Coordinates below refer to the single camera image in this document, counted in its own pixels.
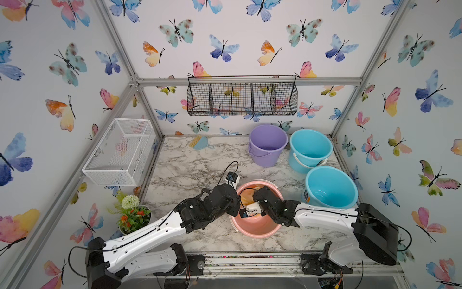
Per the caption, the pink plastic bucket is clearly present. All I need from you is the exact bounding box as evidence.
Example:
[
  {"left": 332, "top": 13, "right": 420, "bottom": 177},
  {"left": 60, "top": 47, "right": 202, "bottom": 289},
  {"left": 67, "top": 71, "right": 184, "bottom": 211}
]
[{"left": 229, "top": 179, "right": 284, "bottom": 238}]

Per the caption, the cream yellow microfibre cloth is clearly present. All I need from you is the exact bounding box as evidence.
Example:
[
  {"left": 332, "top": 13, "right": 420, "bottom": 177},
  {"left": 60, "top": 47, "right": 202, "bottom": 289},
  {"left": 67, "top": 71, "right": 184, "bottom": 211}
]
[{"left": 240, "top": 188, "right": 256, "bottom": 207}]

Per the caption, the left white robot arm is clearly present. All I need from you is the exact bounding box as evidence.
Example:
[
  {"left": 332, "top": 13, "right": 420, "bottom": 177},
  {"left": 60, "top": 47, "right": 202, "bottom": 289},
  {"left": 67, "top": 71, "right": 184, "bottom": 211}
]
[{"left": 85, "top": 183, "right": 241, "bottom": 289}]

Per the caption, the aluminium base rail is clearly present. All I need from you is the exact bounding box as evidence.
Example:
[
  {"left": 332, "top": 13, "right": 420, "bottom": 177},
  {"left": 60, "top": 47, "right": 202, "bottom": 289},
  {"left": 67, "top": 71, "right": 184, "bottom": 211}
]
[{"left": 154, "top": 252, "right": 405, "bottom": 279}]

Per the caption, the purple plastic bucket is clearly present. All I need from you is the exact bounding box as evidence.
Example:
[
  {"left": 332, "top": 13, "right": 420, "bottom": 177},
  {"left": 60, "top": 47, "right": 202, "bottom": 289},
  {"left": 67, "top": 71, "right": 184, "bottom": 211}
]
[{"left": 249, "top": 124, "right": 288, "bottom": 167}]

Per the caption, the artificial flower pot plant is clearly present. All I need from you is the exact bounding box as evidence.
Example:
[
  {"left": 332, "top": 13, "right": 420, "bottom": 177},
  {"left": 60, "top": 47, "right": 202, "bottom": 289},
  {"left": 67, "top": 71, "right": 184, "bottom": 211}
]
[{"left": 107, "top": 190, "right": 152, "bottom": 236}]

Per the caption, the teal bucket with sticker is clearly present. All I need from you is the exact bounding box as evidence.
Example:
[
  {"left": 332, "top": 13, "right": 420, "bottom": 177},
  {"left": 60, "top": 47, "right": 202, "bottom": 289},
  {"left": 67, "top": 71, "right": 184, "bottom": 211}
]
[{"left": 288, "top": 129, "right": 333, "bottom": 175}]

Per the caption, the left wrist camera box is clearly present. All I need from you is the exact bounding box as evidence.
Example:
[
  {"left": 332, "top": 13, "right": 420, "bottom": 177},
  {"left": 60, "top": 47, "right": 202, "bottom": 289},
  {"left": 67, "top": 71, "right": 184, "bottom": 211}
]
[{"left": 225, "top": 172, "right": 240, "bottom": 189}]

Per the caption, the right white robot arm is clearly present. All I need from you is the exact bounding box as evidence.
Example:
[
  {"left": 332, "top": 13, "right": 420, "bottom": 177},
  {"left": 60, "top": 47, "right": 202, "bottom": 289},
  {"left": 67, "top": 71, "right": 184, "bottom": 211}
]
[{"left": 253, "top": 187, "right": 399, "bottom": 266}]

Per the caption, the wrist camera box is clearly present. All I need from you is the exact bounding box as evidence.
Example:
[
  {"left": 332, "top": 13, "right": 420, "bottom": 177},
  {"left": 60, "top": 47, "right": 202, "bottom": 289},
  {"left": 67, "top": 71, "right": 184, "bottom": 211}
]
[
  {"left": 239, "top": 202, "right": 262, "bottom": 219},
  {"left": 225, "top": 172, "right": 240, "bottom": 189}
]

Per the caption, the white mesh wall basket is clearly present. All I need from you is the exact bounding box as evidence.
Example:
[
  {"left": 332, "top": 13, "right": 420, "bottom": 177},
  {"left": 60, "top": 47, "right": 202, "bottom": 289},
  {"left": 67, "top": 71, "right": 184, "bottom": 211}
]
[{"left": 82, "top": 118, "right": 156, "bottom": 187}]

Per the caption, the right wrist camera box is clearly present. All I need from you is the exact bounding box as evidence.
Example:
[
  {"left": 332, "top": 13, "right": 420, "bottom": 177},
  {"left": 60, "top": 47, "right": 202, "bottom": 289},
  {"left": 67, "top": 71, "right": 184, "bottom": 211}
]
[{"left": 239, "top": 202, "right": 262, "bottom": 219}]

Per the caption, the black wire wall basket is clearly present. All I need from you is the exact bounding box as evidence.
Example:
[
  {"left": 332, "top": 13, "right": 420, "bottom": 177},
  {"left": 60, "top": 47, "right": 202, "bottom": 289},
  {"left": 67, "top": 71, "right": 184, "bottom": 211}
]
[{"left": 182, "top": 75, "right": 298, "bottom": 117}]

